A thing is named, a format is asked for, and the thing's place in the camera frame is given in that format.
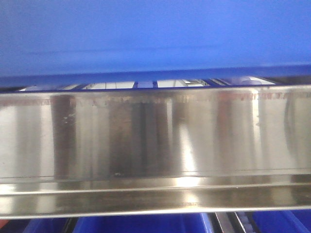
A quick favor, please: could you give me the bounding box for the blue plastic bin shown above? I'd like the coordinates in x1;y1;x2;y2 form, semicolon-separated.
0;0;311;86

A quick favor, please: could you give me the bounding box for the lower middle blue bin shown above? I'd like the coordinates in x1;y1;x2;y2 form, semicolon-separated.
73;213;214;233

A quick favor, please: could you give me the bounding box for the lower right roller track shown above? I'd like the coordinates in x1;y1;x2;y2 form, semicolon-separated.
235;212;256;233

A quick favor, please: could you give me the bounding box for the lower left blue bin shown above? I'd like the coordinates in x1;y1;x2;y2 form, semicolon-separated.
23;218;68;233

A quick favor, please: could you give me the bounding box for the lower right blue bin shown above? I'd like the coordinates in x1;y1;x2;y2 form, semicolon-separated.
252;209;311;233

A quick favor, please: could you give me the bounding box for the stainless steel shelf rail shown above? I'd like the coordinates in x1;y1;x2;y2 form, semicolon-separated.
0;85;311;218

